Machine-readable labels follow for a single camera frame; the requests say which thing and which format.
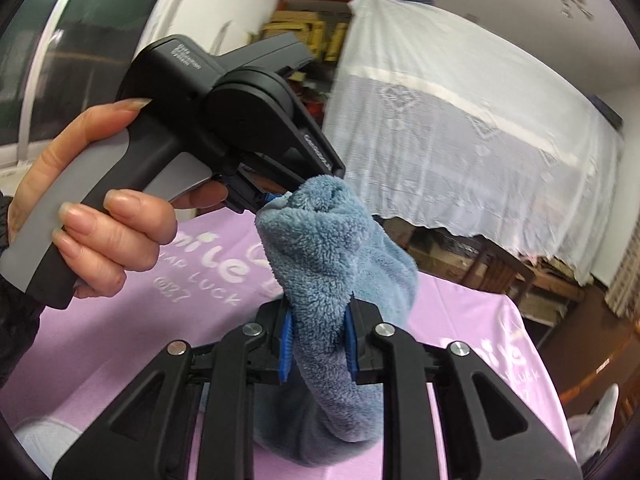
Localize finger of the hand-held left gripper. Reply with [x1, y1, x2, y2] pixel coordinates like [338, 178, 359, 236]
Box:
[260, 105, 347, 183]
[224, 161, 296, 215]

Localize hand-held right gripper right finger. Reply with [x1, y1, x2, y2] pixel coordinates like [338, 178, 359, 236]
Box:
[345, 297, 583, 480]

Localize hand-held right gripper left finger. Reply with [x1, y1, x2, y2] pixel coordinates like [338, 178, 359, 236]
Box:
[52, 305, 293, 480]

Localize blue fleece garment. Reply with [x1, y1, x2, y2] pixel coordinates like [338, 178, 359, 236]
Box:
[252, 174, 421, 466]

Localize person's left hand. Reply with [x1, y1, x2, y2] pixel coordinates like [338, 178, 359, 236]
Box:
[9, 97, 229, 299]

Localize yellow boxes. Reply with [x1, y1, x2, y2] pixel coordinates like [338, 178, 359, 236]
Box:
[260, 10, 351, 63]

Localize wooden shelf unit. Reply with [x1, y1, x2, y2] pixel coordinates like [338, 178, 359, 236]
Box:
[250, 0, 366, 126]

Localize white lace cover cloth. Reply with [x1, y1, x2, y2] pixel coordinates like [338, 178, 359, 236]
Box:
[320, 0, 626, 286]

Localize wooden chair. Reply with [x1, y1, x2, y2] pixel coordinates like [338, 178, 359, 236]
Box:
[467, 235, 586, 323]

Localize window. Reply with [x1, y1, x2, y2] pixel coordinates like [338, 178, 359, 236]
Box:
[0, 0, 176, 176]

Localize purple printed blanket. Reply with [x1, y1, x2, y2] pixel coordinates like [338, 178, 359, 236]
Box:
[0, 207, 576, 480]

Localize pale grey cloth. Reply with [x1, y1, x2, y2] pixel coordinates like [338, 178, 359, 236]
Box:
[15, 417, 101, 480]

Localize white fabric item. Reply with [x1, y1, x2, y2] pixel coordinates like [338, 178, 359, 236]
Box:
[570, 384, 621, 461]

